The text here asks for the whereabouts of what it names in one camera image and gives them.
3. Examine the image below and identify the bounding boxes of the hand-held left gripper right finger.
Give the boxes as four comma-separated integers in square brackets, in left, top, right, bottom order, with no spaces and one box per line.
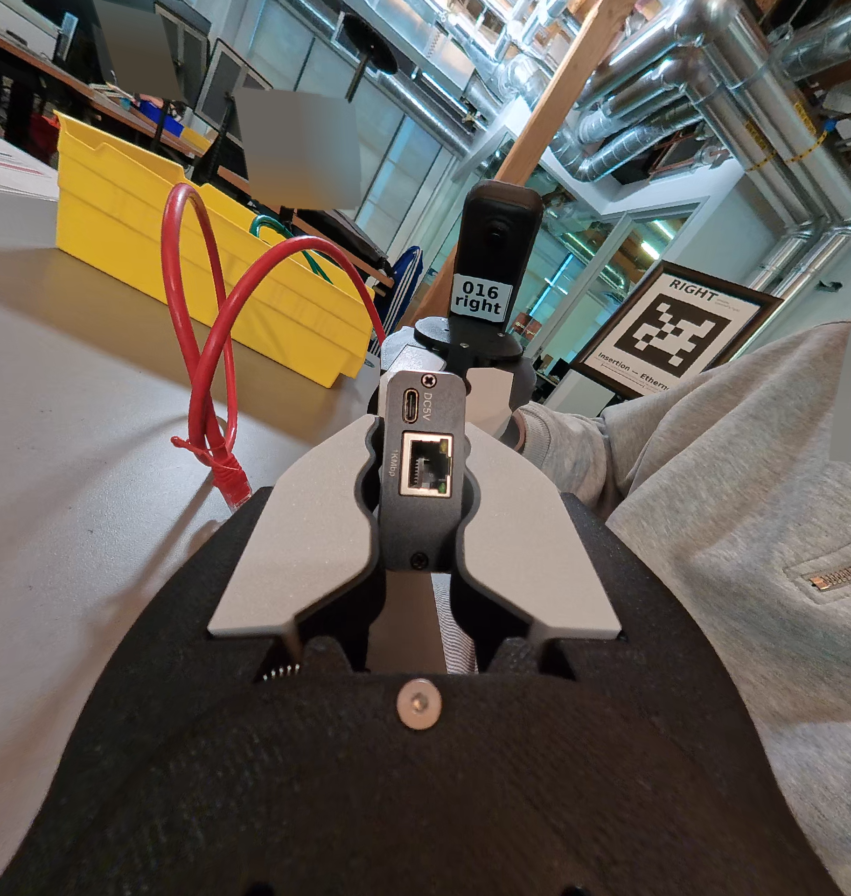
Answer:
[453,420,622,641]

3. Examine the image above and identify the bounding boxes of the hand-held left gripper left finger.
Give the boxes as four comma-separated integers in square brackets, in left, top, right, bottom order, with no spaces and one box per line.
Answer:
[209,413,389,641]

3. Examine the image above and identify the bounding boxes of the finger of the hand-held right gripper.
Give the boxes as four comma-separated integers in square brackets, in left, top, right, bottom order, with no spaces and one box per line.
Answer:
[465,367,515,438]

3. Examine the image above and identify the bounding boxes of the black ethernet adapter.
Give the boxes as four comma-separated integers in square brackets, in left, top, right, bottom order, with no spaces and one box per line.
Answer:
[377,370,470,573]

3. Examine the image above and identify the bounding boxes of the green ethernet cable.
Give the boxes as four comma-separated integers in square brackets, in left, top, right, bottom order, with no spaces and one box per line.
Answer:
[249,214,333,286]

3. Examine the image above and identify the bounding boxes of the red ethernet cable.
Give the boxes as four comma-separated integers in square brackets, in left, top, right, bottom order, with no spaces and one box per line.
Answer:
[160,181,389,510]

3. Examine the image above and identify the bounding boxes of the yellow plastic bin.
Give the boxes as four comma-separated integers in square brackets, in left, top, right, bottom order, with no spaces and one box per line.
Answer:
[53,109,377,389]

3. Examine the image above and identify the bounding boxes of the person's right forearm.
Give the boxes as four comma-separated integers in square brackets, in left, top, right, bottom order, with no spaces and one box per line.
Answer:
[513,321,851,548]

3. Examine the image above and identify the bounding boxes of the wooden beam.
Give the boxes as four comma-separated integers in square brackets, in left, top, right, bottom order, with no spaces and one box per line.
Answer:
[413,0,634,331]

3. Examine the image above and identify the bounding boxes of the framed marker sign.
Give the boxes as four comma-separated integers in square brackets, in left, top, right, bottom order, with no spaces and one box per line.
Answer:
[570,259,786,401]

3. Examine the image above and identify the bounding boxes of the black pole with round top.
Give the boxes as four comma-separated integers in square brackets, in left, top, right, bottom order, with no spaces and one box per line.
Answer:
[342,13,400,100]

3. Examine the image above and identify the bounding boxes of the grey zip hoodie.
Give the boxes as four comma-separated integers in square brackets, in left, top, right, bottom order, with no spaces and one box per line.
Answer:
[607,420,851,896]

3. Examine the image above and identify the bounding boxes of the silver ventilation ducts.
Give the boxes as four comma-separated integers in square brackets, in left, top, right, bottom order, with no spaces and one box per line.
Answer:
[460,0,851,282]

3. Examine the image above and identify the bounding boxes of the small framed music stand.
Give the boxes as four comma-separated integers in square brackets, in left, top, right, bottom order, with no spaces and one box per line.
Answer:
[195,37,274,135]
[154,2,214,79]

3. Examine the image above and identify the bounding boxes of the printed paper sheet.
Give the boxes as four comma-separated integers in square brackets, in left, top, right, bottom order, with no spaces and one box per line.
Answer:
[0,125,60,205]

